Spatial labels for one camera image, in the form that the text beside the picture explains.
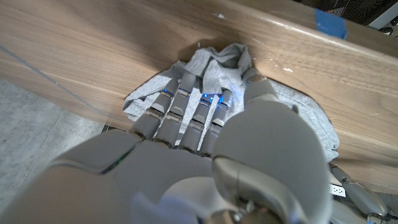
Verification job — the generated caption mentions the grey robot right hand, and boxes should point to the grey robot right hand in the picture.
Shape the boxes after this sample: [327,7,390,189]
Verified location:
[0,67,332,224]

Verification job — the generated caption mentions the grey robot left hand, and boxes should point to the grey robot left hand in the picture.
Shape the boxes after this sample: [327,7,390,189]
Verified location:
[329,163,389,224]

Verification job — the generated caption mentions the grey cotton shorts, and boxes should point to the grey cotton shorts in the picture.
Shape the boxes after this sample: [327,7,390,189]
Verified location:
[123,42,340,162]

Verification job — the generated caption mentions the blue tape piece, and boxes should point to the blue tape piece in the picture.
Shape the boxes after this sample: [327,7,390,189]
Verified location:
[313,7,348,40]

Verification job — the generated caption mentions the white power strip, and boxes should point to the white power strip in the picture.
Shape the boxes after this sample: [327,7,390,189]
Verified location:
[328,183,346,198]

